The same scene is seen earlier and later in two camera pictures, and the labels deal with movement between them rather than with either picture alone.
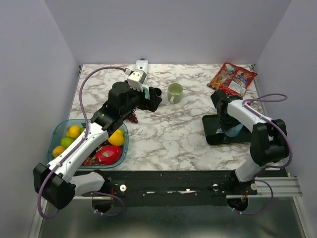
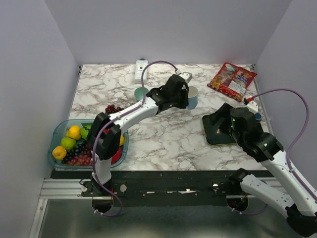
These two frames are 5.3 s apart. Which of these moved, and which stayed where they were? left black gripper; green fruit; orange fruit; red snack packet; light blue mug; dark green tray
Moved: left black gripper; light blue mug
Stayed: orange fruit; red snack packet; dark green tray; green fruit
